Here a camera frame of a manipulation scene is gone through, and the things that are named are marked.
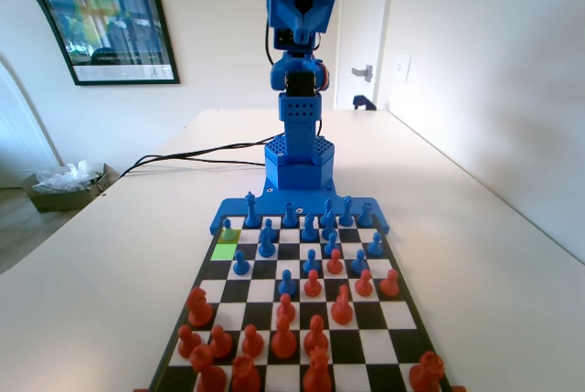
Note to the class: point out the blue chess queen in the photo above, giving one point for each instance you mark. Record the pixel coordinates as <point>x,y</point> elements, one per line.
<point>250,216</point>

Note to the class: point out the blue chess pawn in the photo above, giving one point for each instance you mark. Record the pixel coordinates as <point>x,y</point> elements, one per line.
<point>375,248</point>
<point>287,287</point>
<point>332,248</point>
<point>227,229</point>
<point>358,265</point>
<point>311,264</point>
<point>241,266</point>
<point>269,227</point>

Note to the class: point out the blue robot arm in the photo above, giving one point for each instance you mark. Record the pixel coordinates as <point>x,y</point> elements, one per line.
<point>299,136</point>

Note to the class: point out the blue chess rook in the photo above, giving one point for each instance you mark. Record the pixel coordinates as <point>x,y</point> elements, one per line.
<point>364,217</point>
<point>289,218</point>

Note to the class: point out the red chess pawn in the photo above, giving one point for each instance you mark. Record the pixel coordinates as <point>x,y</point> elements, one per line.
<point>389,287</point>
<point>187,344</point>
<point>220,345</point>
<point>312,287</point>
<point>334,265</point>
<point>252,345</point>
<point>286,305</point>
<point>364,287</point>

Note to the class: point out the red chess knight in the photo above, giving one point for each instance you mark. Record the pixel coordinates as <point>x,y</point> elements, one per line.
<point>208,373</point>
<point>342,312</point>

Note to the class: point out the red chess king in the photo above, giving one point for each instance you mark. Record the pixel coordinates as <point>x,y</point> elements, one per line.
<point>317,376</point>

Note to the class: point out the red chess queen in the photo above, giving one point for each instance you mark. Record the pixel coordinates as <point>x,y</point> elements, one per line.
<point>247,378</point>

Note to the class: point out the white door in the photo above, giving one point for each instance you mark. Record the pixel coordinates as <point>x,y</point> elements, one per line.
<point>361,22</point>

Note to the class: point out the blue table clamp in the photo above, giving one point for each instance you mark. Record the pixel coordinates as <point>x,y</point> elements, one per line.
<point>364,102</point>

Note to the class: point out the framed map poster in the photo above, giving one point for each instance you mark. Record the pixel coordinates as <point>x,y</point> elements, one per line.
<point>114,13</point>

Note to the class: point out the clear plastic bag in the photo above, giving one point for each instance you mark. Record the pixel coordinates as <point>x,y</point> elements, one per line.
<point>68,177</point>

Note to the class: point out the black and white chessboard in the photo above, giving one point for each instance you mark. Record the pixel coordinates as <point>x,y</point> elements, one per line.
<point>256,293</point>

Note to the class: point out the cardboard box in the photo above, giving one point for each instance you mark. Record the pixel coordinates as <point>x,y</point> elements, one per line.
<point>59,200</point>

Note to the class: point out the white switch plate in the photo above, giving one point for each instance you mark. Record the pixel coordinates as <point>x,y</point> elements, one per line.
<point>402,68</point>

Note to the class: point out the blue base plate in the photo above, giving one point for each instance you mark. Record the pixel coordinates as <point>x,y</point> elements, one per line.
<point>274,202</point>

